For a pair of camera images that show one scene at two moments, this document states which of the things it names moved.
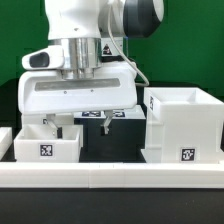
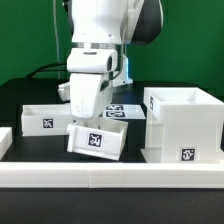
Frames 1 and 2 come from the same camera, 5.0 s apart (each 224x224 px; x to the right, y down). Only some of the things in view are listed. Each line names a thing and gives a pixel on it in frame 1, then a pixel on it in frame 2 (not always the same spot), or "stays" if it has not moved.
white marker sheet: x=136 y=113 stays
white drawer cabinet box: x=183 y=125 stays
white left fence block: x=6 y=140 stays
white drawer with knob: x=40 y=143 → x=99 y=137
